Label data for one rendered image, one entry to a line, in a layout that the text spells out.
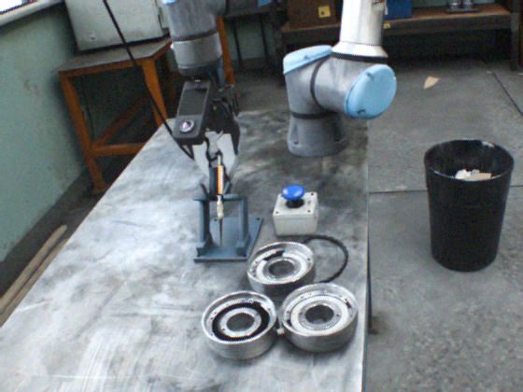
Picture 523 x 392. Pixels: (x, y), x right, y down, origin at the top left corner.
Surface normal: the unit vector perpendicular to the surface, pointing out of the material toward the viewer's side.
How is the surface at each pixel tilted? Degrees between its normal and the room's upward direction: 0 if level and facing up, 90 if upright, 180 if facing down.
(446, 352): 0
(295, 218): 90
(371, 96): 97
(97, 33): 90
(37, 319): 0
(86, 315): 0
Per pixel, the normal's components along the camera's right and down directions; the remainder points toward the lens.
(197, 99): -0.19, -0.47
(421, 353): -0.16, -0.86
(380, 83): 0.58, 0.43
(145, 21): -0.18, 0.51
